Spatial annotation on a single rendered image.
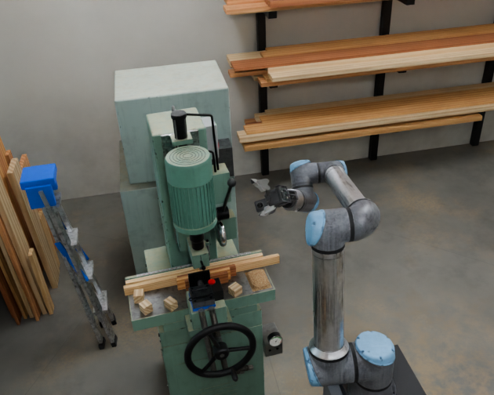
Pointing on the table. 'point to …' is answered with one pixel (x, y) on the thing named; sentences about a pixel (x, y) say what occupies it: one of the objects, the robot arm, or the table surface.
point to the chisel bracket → (198, 255)
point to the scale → (191, 264)
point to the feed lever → (225, 202)
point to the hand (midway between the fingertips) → (252, 197)
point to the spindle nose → (197, 241)
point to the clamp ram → (198, 278)
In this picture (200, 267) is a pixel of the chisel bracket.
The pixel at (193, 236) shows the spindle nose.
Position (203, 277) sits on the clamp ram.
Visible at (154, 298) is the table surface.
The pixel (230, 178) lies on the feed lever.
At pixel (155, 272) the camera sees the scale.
